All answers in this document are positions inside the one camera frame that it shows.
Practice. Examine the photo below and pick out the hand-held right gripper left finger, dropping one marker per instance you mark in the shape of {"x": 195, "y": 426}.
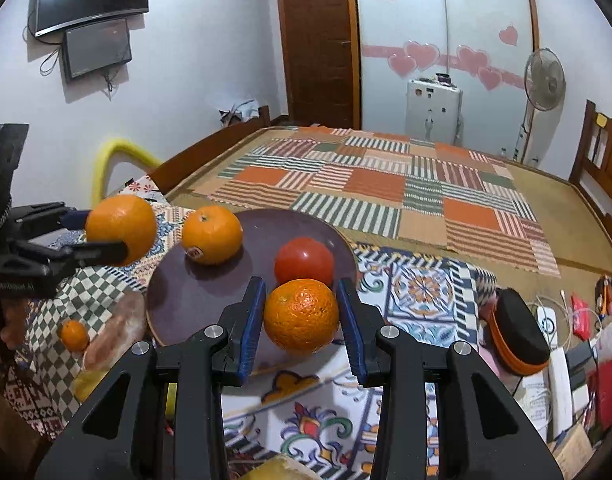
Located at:
{"x": 253, "y": 327}

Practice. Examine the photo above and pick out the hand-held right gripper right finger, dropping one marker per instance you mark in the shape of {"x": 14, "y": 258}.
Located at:
{"x": 351, "y": 332}

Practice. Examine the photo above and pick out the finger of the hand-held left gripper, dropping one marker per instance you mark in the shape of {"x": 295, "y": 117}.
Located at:
{"x": 76, "y": 219}
{"x": 96, "y": 252}

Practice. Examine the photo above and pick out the large smooth orange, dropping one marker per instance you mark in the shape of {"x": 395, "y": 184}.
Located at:
{"x": 121, "y": 222}

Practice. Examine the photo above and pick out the rough-skinned orange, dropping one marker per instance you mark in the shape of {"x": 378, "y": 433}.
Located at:
{"x": 301, "y": 315}

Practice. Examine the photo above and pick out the brown round plate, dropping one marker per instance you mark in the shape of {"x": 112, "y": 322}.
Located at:
{"x": 196, "y": 290}

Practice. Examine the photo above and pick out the red tomato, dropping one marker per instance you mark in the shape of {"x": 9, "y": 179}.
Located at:
{"x": 304, "y": 260}

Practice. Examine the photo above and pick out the small tangerine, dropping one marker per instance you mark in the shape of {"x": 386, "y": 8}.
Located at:
{"x": 74, "y": 336}

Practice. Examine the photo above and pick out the orange with sticker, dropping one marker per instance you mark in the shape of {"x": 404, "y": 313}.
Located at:
{"x": 211, "y": 235}

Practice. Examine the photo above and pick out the yellow banana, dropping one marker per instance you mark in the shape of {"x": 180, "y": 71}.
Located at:
{"x": 88, "y": 385}

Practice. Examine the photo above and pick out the yellow foam tube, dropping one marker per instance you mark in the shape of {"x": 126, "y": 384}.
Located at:
{"x": 106, "y": 152}

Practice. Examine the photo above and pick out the colourful patterned quilt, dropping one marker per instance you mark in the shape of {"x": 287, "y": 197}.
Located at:
{"x": 420, "y": 290}

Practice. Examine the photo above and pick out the pale yellow fruit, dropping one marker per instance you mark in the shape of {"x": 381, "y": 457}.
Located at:
{"x": 281, "y": 469}

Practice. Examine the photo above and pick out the small black monitor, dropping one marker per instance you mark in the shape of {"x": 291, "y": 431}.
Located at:
{"x": 97, "y": 49}

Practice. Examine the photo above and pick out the striped patchwork blanket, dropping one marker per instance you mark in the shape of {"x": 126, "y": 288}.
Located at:
{"x": 375, "y": 180}

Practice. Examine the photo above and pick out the black and orange case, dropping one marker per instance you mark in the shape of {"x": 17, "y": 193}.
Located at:
{"x": 515, "y": 330}

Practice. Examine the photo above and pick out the pile of clothes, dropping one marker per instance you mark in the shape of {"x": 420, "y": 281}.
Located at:
{"x": 238, "y": 110}

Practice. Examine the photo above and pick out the white charger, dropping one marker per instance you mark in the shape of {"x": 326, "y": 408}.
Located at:
{"x": 548, "y": 325}

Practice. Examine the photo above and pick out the white box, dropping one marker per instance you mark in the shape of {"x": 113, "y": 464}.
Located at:
{"x": 560, "y": 390}

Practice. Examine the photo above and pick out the red packet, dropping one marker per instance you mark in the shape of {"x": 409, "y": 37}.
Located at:
{"x": 580, "y": 317}

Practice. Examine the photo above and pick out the white small cabinet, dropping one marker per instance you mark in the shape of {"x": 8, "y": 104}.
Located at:
{"x": 430, "y": 110}

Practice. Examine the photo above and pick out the woven straw bed mat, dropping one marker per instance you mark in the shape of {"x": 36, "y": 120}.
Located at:
{"x": 555, "y": 195}

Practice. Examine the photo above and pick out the white pink bottle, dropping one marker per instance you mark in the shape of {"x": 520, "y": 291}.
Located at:
{"x": 610, "y": 340}

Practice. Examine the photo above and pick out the red box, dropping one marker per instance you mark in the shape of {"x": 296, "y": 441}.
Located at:
{"x": 608, "y": 395}

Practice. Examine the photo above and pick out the brown wooden door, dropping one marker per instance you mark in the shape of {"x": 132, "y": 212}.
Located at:
{"x": 318, "y": 45}

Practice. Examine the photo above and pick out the white standing fan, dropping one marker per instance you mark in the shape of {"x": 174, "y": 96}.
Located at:
{"x": 544, "y": 80}

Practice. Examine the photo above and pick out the wardrobe with heart stickers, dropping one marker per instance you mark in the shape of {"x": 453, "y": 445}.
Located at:
{"x": 410, "y": 15}

